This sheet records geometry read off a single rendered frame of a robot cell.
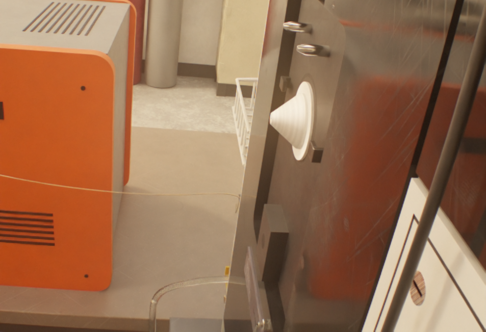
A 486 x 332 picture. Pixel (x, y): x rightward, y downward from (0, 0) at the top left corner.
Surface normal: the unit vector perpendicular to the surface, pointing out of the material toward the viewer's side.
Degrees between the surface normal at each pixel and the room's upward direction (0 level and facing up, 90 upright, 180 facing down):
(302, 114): 60
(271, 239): 90
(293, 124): 80
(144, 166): 0
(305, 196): 90
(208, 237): 0
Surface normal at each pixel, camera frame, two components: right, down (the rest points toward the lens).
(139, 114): 0.12, -0.89
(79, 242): 0.09, 0.46
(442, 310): -0.99, -0.07
